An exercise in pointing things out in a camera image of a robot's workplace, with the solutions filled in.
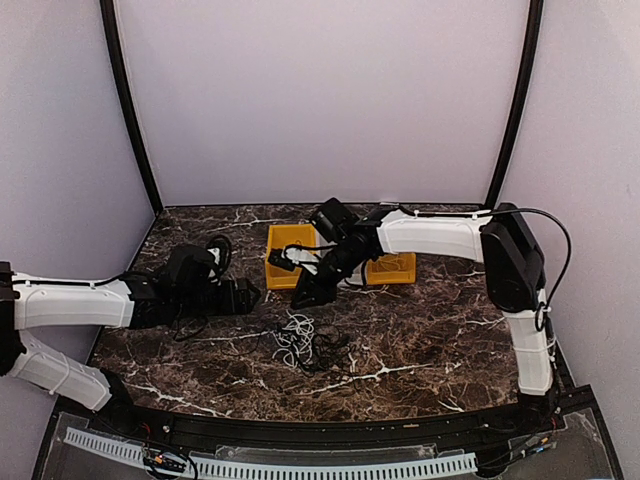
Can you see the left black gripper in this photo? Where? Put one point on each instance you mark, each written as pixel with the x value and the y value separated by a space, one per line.
pixel 243 305

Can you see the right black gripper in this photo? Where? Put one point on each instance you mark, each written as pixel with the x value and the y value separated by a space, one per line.
pixel 323 293

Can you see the white translucent bin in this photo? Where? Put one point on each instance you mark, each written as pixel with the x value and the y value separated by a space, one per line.
pixel 356 279

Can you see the yellow bin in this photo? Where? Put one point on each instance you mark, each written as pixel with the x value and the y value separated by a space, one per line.
pixel 392 269
pixel 281 272

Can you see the yellow bin front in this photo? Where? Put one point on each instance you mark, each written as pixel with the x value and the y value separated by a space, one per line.
pixel 392 269

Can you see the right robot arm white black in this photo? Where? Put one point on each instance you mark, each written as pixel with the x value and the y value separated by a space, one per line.
pixel 500 240

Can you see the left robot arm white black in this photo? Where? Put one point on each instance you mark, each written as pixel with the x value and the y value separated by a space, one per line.
pixel 189 285

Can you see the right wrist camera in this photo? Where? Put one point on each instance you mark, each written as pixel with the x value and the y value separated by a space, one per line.
pixel 295 256

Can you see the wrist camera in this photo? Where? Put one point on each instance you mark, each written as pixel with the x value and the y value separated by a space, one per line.
pixel 295 256
pixel 220 248

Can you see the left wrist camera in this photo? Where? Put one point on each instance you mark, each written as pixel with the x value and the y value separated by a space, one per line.
pixel 220 248

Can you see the white slotted cable duct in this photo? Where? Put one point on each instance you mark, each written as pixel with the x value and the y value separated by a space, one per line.
pixel 205 466

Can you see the black front rail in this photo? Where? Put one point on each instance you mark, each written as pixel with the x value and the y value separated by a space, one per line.
pixel 489 429

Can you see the left black frame post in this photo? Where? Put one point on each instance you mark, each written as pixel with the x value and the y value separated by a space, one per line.
pixel 128 109

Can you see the black frame post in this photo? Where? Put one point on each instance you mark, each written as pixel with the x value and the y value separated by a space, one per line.
pixel 128 109
pixel 517 107

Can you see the right black frame post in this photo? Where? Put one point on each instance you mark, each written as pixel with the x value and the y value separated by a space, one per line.
pixel 517 107

